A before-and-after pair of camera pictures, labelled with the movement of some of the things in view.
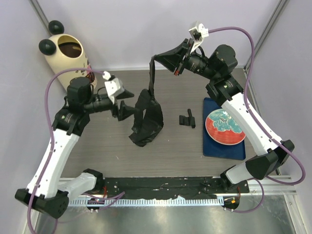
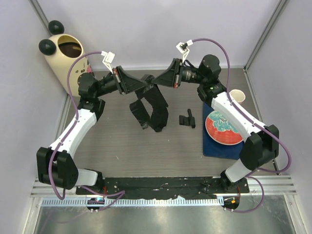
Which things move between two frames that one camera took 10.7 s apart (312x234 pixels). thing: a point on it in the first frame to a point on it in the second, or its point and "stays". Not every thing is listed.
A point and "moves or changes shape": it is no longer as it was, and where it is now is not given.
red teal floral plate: x=222 y=129 stays
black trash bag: x=148 y=115 moves or changes shape
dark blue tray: x=212 y=148 stays
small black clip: x=189 y=120 stays
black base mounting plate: x=136 y=187 stays
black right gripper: x=173 y=59 to x=171 y=77
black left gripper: x=124 y=111 to x=125 y=83
